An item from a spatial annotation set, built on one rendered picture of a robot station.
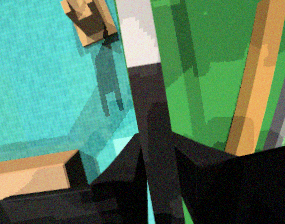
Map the green flat mat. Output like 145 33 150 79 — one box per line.
150 0 285 153

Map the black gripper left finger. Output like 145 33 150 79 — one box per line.
0 133 149 224

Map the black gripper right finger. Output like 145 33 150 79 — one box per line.
172 131 285 224

